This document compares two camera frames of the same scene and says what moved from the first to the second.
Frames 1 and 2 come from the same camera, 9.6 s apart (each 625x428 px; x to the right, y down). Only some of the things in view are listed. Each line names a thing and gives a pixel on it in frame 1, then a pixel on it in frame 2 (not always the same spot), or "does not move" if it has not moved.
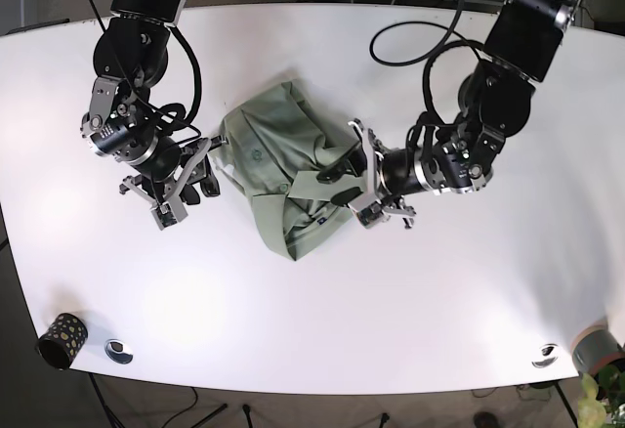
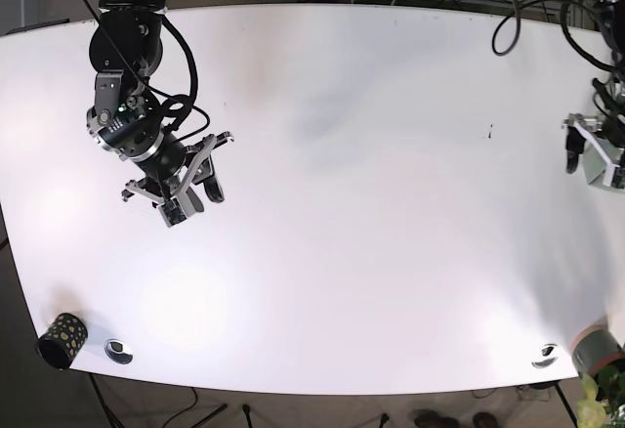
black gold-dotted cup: x=57 y=347 does not move
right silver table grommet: x=549 y=354 does not move
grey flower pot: x=595 y=348 does not move
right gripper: x=377 y=207 to x=604 y=157
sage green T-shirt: x=273 y=148 to x=595 y=162
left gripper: x=167 y=195 does not move
